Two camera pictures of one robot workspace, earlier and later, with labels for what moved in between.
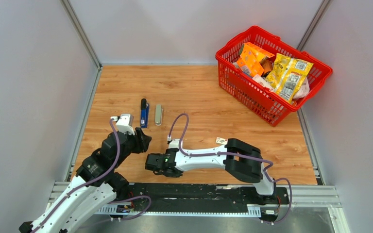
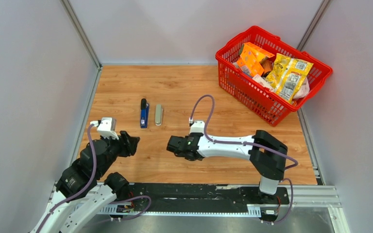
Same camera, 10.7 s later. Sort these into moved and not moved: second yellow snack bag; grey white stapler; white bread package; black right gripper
Moved: black right gripper
Not moved: grey white stapler; second yellow snack bag; white bread package
